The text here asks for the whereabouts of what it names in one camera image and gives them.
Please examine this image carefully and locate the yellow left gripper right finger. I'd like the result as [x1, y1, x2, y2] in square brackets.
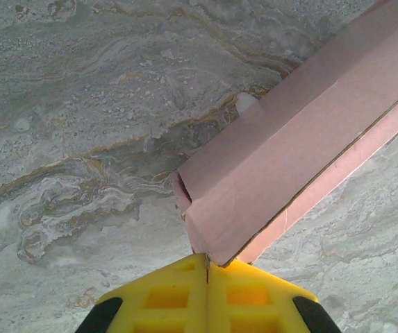
[207, 259, 333, 333]

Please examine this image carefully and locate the pink paper box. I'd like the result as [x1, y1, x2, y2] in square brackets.
[169, 0, 398, 268]

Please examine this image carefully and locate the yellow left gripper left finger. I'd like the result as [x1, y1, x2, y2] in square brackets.
[75, 253, 209, 333]

